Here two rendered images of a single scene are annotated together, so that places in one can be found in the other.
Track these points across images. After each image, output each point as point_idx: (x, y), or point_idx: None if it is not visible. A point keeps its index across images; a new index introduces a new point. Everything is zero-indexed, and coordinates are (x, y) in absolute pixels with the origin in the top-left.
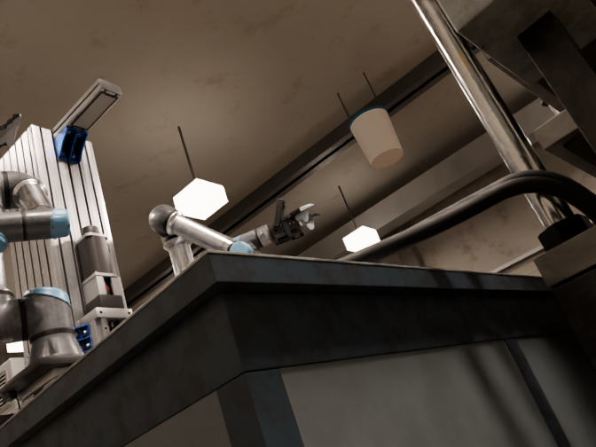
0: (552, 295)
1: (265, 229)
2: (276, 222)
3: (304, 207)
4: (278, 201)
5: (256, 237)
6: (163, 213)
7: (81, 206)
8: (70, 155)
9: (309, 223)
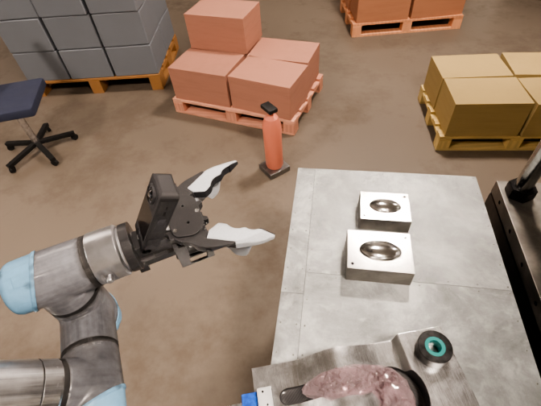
0: None
1: (122, 267)
2: (150, 242)
3: (249, 244)
4: (163, 205)
5: (96, 285)
6: None
7: None
8: None
9: (214, 187)
